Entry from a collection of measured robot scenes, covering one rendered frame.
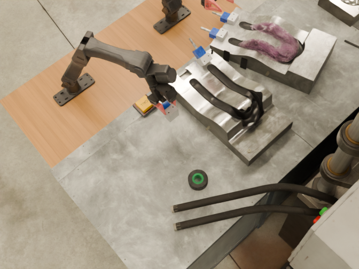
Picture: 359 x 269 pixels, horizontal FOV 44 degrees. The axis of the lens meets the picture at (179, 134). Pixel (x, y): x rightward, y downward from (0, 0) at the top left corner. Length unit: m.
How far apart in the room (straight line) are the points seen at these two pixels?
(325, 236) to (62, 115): 1.35
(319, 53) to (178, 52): 0.65
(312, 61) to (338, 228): 1.04
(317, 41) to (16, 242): 1.98
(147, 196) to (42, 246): 1.08
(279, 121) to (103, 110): 0.78
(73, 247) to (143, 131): 1.01
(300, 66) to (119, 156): 0.87
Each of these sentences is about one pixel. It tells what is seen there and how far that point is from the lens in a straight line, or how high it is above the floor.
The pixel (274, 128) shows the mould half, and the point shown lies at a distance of 1.86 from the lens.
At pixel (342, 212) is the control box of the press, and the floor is 1.47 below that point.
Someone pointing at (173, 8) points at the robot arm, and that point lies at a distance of 2.14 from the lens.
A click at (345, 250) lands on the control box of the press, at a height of 1.47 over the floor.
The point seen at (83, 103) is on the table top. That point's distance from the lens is 2.08.
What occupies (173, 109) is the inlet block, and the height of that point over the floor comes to 0.96.
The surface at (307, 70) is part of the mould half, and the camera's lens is 1.97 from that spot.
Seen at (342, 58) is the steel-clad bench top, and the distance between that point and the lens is 2.18.
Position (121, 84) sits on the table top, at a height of 0.80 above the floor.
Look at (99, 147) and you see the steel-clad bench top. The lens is 1.95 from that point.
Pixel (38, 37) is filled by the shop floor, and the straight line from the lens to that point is 3.50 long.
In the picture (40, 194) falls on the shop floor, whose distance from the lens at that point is 2.85.
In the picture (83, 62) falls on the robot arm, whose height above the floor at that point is 1.15.
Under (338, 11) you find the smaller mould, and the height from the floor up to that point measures 0.85.
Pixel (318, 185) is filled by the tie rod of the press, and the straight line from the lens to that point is 1.81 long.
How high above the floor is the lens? 2.50
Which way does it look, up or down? 63 degrees down
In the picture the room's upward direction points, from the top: 10 degrees counter-clockwise
